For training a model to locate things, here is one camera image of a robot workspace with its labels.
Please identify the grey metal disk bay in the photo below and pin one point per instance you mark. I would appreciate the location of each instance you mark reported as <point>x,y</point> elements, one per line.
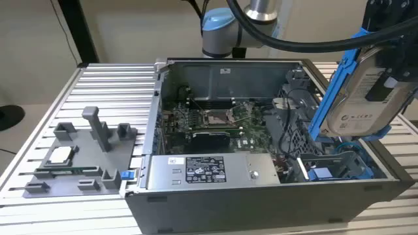
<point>293,137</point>

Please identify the hard disk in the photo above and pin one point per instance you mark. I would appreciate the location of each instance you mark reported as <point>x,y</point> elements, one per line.
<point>355,102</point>

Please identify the black graphics card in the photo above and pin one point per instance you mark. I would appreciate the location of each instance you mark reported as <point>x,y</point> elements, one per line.
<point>209,140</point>

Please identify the black upright post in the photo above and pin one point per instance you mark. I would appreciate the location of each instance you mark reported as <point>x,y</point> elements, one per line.
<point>80,31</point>

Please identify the green RAM stick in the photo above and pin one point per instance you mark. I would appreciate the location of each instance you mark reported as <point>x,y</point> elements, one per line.
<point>74,169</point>

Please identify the blue case latch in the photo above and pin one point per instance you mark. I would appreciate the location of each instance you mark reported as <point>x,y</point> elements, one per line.
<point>127,175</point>

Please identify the silver power supply unit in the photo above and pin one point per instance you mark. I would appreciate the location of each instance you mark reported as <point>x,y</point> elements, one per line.
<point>208,171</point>

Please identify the grey parts rack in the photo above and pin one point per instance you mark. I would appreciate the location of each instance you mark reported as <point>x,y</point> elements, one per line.
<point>84,169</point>

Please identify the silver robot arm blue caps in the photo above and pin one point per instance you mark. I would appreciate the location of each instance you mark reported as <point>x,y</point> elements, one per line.
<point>217,36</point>

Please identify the white case sticker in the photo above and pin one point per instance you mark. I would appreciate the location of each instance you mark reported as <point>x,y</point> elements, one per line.
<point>224,71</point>

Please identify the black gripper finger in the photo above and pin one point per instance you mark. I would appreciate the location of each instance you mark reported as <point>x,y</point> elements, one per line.
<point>379,86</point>

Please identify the black round stand base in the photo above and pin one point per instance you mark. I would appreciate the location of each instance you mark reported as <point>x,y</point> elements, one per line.
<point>9,117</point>

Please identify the green motherboard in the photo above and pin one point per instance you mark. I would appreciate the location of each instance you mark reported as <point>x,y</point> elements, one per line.
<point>251,137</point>

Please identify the black open PC case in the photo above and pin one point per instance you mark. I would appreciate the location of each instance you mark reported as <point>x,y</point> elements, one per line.
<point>247,210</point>

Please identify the silver CPU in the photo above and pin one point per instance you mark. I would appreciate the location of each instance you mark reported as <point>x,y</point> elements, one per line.
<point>60,155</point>

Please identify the CPU socket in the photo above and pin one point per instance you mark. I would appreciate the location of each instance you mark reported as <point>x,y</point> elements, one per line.
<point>215,118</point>

